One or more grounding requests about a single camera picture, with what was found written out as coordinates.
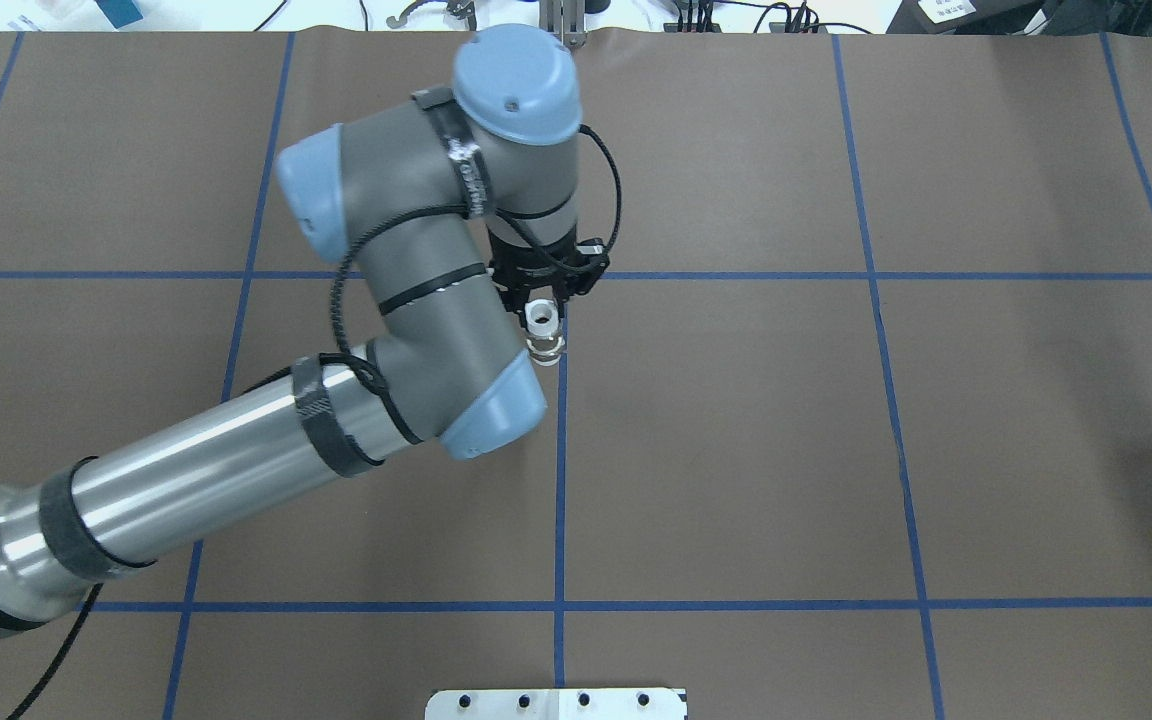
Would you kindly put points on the aluminium frame post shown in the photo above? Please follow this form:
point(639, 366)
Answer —
point(572, 15)

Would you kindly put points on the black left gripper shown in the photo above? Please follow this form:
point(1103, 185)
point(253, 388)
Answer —
point(528, 272)

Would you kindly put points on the white camera column base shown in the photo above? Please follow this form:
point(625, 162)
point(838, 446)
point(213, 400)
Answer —
point(559, 703)

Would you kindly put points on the white PPR ball valve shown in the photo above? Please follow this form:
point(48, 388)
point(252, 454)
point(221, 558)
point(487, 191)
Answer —
point(544, 331)

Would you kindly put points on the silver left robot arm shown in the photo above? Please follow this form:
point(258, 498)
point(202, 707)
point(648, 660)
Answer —
point(452, 223)

